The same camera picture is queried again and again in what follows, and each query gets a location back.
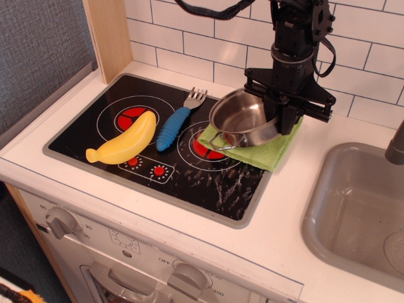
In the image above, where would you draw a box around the grey oven door handle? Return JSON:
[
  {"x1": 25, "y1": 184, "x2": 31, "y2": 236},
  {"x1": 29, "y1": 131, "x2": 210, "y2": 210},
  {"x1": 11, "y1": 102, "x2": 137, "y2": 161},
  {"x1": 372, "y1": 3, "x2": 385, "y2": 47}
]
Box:
[{"x1": 88, "y1": 262, "x2": 173, "y2": 302}]

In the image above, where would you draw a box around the grey oven knob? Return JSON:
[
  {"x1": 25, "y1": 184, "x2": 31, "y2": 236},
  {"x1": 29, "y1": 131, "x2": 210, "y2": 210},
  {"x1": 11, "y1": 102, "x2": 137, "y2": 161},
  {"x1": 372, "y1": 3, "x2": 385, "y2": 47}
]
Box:
[{"x1": 167, "y1": 263, "x2": 208, "y2": 300}]

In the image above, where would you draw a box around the grey sink basin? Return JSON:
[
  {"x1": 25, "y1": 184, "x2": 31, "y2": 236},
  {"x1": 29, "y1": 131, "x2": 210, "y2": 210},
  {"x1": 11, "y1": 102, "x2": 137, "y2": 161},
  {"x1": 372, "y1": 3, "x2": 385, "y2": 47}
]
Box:
[{"x1": 302, "y1": 142, "x2": 403, "y2": 292}]

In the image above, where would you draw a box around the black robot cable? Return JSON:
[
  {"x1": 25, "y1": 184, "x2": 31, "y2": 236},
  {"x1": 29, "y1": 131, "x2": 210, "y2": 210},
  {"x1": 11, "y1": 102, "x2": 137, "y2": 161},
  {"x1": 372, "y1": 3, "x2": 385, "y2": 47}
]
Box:
[{"x1": 174, "y1": 0, "x2": 337, "y2": 78}]

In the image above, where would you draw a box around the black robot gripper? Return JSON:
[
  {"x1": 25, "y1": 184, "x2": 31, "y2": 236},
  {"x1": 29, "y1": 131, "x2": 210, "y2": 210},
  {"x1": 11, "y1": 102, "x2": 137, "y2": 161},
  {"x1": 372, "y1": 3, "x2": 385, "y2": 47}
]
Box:
[{"x1": 244, "y1": 50, "x2": 336, "y2": 136}]

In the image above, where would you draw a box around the grey timer knob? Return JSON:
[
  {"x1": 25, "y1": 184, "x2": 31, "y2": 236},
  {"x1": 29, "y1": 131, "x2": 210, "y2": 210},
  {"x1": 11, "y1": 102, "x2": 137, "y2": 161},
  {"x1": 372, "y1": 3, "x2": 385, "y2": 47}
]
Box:
[{"x1": 45, "y1": 207, "x2": 78, "y2": 239}]

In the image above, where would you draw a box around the yellow orange cloth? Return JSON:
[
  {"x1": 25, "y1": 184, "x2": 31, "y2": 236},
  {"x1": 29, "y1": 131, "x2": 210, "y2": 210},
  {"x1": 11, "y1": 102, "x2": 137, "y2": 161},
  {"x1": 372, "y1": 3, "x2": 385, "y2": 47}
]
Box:
[{"x1": 13, "y1": 290, "x2": 45, "y2": 303}]

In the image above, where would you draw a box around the grey faucet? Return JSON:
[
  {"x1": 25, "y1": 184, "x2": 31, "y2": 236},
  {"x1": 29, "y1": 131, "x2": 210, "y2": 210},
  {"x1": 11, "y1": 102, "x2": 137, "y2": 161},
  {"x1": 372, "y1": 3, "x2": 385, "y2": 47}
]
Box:
[{"x1": 384, "y1": 121, "x2": 404, "y2": 165}]

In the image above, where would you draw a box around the black toy stovetop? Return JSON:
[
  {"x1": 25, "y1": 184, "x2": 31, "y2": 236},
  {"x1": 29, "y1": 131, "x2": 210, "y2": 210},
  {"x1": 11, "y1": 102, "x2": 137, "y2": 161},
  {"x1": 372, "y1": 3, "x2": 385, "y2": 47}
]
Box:
[{"x1": 44, "y1": 74, "x2": 271, "y2": 229}]

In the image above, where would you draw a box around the green folded towel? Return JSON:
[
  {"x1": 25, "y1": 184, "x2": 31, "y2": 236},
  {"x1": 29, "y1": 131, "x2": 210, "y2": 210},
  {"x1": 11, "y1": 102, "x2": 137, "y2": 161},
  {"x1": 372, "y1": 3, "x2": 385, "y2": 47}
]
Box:
[{"x1": 198, "y1": 118, "x2": 303, "y2": 172}]

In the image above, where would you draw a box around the blue handled toy fork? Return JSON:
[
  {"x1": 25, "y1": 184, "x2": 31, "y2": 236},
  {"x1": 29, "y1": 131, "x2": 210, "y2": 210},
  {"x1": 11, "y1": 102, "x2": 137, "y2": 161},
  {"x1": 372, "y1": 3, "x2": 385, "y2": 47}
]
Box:
[{"x1": 156, "y1": 88, "x2": 208, "y2": 152}]

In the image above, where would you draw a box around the wooden side post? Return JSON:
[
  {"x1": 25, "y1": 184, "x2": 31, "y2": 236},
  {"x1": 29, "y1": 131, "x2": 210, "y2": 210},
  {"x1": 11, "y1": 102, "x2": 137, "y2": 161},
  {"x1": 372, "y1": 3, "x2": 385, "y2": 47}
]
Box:
[{"x1": 83, "y1": 0, "x2": 133, "y2": 84}]

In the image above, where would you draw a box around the yellow plastic banana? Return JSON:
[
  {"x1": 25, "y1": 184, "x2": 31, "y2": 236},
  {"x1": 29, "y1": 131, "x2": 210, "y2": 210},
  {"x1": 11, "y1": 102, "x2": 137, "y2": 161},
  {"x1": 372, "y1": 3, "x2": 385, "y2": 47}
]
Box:
[{"x1": 85, "y1": 111, "x2": 157, "y2": 165}]

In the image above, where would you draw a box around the small steel pan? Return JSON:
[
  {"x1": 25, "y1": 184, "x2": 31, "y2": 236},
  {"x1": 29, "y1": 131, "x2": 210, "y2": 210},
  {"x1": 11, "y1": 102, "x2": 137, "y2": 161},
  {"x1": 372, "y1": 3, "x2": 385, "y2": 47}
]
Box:
[{"x1": 209, "y1": 88, "x2": 280, "y2": 151}]

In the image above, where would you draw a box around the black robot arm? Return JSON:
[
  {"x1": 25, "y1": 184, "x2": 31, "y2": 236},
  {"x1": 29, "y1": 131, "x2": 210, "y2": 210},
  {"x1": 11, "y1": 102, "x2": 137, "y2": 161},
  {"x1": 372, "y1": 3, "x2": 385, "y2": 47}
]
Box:
[{"x1": 244, "y1": 1, "x2": 336, "y2": 135}]

